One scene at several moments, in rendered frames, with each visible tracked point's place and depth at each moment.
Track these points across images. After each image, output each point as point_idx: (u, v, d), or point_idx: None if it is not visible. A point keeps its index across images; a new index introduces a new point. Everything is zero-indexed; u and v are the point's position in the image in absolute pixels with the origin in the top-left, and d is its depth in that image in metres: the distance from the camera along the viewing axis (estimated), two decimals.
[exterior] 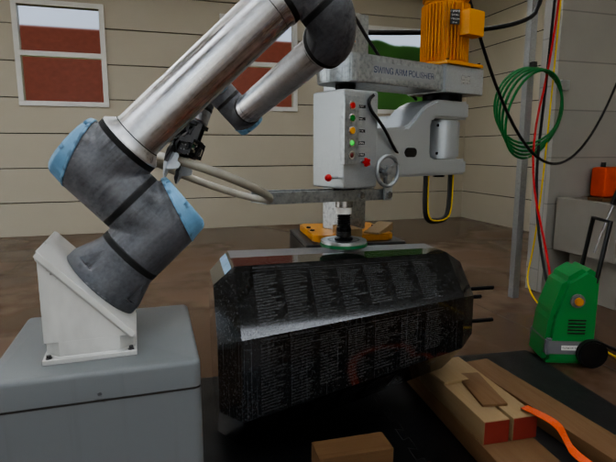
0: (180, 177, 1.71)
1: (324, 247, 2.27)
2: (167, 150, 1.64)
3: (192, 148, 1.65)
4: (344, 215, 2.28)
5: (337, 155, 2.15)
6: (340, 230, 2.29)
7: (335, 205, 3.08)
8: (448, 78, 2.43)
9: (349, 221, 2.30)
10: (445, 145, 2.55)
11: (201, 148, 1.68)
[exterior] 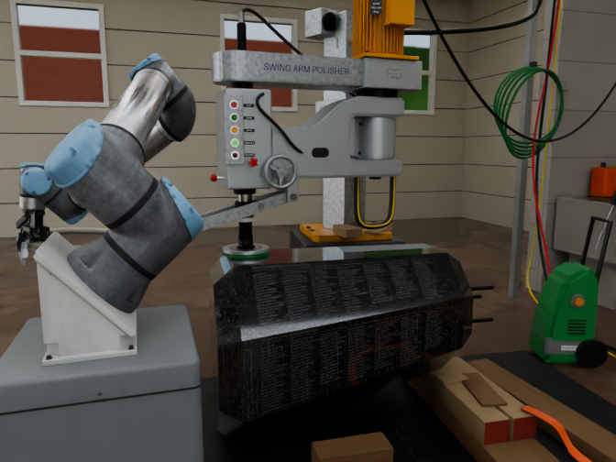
0: None
1: (225, 255, 2.24)
2: (16, 243, 1.84)
3: (35, 234, 1.82)
4: (243, 224, 2.25)
5: (225, 155, 2.13)
6: (239, 237, 2.27)
7: (335, 205, 3.08)
8: (368, 72, 2.25)
9: (249, 229, 2.26)
10: (367, 144, 2.38)
11: (44, 231, 1.84)
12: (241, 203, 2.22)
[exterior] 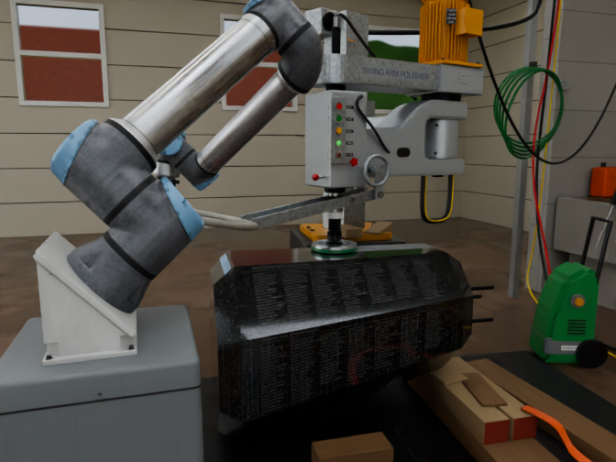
0: None
1: (355, 250, 2.33)
2: None
3: None
4: (335, 220, 2.33)
5: (325, 155, 2.20)
6: (331, 234, 2.34)
7: None
8: (444, 78, 2.43)
9: (339, 225, 2.35)
10: (445, 145, 2.55)
11: None
12: (334, 197, 2.30)
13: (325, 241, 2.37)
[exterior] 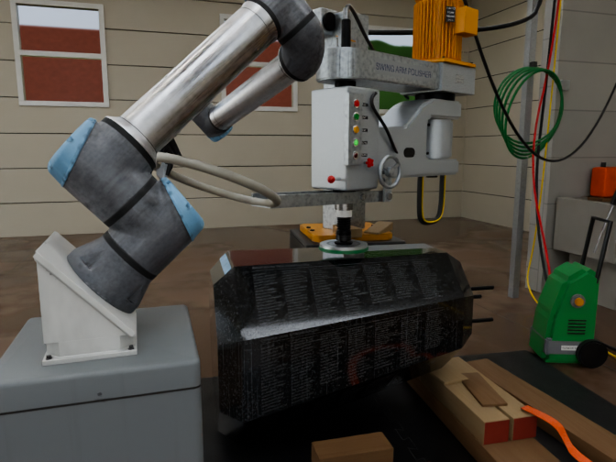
0: None
1: None
2: None
3: None
4: (345, 219, 2.19)
5: (340, 155, 2.05)
6: (341, 234, 2.20)
7: (335, 205, 3.08)
8: (445, 77, 2.39)
9: (349, 225, 2.21)
10: (436, 144, 2.51)
11: None
12: None
13: (351, 241, 2.24)
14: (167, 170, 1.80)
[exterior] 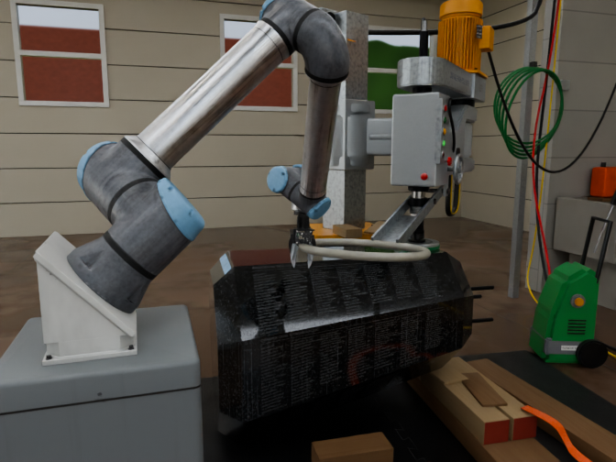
0: (310, 261, 1.88)
1: None
2: (288, 244, 1.89)
3: (299, 236, 1.82)
4: None
5: (428, 155, 2.26)
6: (418, 233, 2.41)
7: (335, 205, 3.08)
8: (475, 85, 2.73)
9: (423, 224, 2.43)
10: (467, 145, 2.86)
11: (307, 233, 1.81)
12: (423, 199, 2.38)
13: (423, 240, 2.42)
14: None
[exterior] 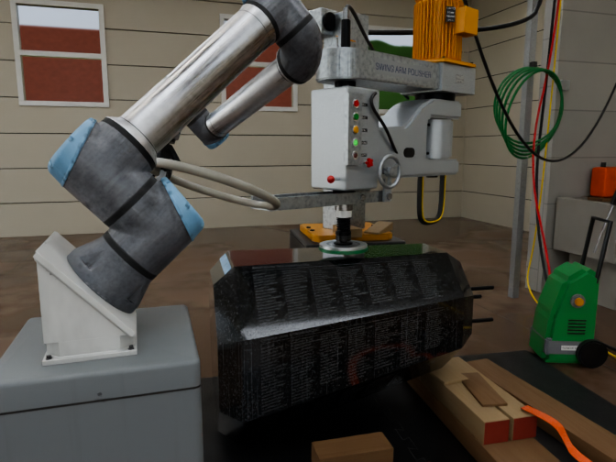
0: None
1: (359, 253, 2.15)
2: None
3: None
4: (345, 219, 2.19)
5: (340, 155, 2.06)
6: (341, 234, 2.20)
7: (335, 205, 3.08)
8: (445, 77, 2.39)
9: (349, 225, 2.21)
10: (436, 144, 2.51)
11: (156, 153, 1.76)
12: None
13: (335, 241, 2.25)
14: (166, 177, 1.81)
